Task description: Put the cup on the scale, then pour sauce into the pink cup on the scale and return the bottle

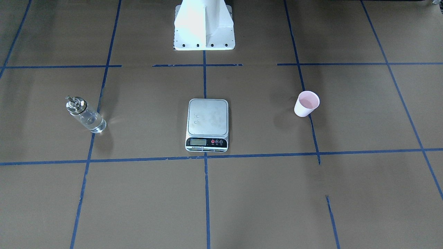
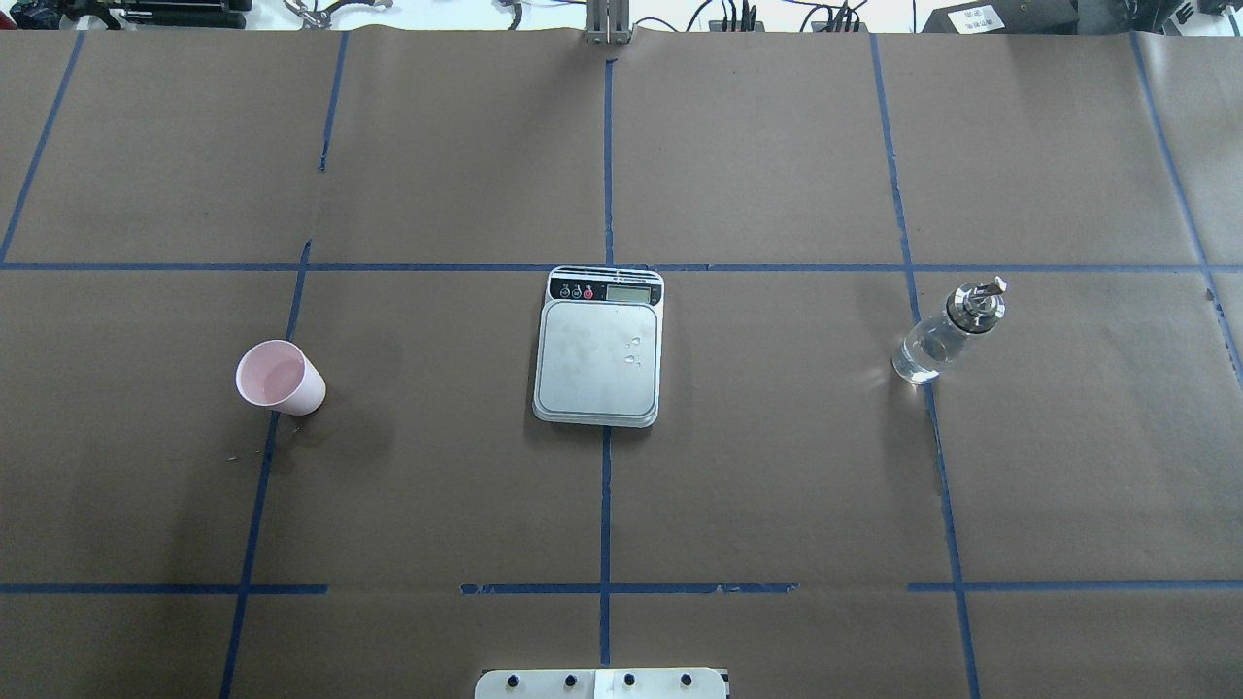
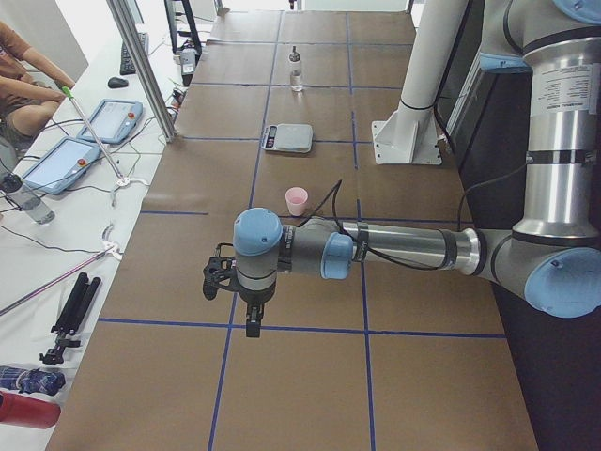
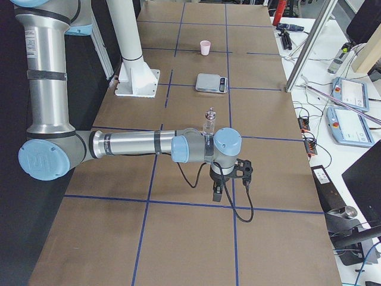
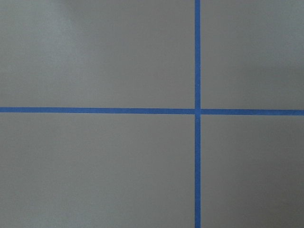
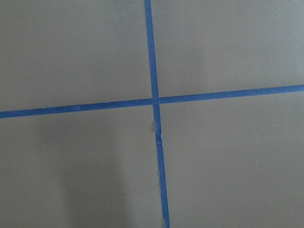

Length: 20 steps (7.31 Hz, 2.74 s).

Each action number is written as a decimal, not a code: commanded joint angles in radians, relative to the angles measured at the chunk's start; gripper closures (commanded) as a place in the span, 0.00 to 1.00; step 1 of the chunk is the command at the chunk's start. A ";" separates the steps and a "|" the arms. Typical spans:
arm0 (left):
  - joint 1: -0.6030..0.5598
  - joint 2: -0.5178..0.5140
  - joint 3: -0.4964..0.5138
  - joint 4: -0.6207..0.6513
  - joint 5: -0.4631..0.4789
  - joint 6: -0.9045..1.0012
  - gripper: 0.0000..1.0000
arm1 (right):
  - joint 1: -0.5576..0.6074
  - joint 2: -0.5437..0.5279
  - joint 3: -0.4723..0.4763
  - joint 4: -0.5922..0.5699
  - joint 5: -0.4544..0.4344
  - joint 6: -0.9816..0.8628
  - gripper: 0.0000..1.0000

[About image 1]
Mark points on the silver digital kitchen scale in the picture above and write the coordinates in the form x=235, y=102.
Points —
x=207, y=125

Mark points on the clear glass sauce bottle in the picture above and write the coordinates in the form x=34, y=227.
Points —
x=79, y=109

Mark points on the pink plastic cup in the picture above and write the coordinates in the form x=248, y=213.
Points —
x=307, y=102

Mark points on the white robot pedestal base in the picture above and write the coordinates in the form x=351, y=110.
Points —
x=203, y=25

